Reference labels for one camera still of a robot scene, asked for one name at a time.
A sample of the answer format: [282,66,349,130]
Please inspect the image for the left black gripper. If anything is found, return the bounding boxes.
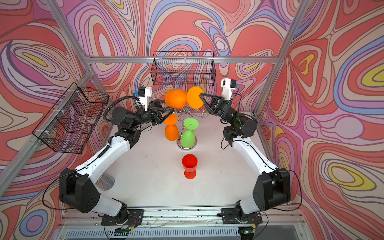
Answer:
[128,102,174,131]

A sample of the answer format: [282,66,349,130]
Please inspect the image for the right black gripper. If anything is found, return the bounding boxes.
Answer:
[199,93,242,126]

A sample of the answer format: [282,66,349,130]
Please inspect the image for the orange wine glass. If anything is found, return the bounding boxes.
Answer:
[165,87,203,109]
[164,114,179,142]

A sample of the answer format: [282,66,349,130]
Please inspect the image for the red plastic wine glass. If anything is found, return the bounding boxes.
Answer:
[182,154,198,180]

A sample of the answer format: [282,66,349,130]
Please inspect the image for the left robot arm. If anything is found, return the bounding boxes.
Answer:
[59,96,174,225]

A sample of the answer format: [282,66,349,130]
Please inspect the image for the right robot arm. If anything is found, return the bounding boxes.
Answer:
[199,93,293,225]

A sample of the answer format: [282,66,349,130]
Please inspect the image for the green plastic wine glass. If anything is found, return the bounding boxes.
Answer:
[181,118,199,149]

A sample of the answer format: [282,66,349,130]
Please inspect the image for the metal cup of pens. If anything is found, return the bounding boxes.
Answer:
[96,173,115,191]

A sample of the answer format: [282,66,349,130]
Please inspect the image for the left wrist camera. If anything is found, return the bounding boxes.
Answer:
[135,86,152,111]

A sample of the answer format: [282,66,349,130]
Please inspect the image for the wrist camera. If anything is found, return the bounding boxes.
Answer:
[135,86,152,111]
[221,78,237,101]

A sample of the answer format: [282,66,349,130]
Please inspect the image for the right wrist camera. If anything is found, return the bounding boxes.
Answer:
[221,78,237,101]

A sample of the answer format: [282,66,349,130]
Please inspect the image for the chrome wire glass rack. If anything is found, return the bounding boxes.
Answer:
[177,106,209,151]

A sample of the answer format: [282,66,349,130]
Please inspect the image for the black wire basket back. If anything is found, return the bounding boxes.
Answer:
[151,51,216,87]

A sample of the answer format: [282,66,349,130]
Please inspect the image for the black wire basket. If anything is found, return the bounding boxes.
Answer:
[32,83,109,154]
[151,51,216,87]

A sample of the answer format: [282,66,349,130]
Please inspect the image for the black wire basket left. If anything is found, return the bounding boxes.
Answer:
[32,83,109,154]

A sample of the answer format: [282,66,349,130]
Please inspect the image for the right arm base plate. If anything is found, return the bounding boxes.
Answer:
[217,207,263,226]

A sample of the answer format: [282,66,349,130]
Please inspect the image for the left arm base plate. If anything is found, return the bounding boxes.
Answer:
[101,209,144,227]

